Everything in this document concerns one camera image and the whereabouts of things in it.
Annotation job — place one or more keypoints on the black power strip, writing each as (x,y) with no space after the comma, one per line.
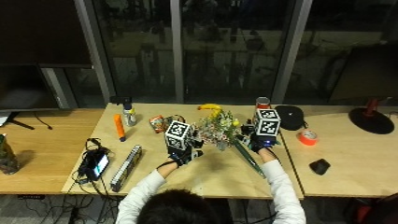
(31,196)

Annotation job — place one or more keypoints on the person's right hand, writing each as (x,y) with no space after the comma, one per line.
(260,143)

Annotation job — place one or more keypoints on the white marker cube glove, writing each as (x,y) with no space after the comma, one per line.
(268,123)
(179,134)

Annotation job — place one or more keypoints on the grey window frame post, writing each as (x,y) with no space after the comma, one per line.
(97,53)
(290,49)
(177,51)

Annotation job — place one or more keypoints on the black round stand red pole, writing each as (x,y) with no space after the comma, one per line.
(370,119)

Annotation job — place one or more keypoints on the orange tape roll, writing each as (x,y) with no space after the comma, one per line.
(308,137)

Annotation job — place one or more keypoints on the black smartphone with lit screen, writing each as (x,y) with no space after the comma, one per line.
(96,163)

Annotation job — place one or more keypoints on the dark panel on stand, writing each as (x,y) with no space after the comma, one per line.
(369,73)

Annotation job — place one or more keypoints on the black computer mouse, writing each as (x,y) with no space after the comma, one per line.
(320,166)

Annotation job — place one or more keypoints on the black computer monitor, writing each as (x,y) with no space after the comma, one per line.
(24,88)

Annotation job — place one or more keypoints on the orange snack packet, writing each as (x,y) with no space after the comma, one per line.
(157,123)

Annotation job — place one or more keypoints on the orange marker pen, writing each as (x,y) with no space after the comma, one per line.
(120,127)

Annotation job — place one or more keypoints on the long silver strip box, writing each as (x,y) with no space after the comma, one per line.
(127,167)

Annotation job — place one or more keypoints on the red and black bag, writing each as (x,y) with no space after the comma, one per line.
(366,211)

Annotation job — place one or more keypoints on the red and silver can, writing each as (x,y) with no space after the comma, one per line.
(262,102)

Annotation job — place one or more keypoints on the spray bottle with black trigger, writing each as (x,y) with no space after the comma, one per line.
(128,112)

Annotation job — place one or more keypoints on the white marker cube right glove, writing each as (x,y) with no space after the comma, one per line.
(268,123)

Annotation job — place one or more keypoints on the person's left hand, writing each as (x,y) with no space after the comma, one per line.
(181,157)

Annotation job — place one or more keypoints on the white marker cube left glove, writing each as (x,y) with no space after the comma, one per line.
(179,134)

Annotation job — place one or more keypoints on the flower bouquet with green stem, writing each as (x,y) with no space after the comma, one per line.
(218,130)

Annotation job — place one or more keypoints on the black cap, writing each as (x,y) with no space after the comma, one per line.
(290,117)

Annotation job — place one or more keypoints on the yellow banana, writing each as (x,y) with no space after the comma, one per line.
(209,106)

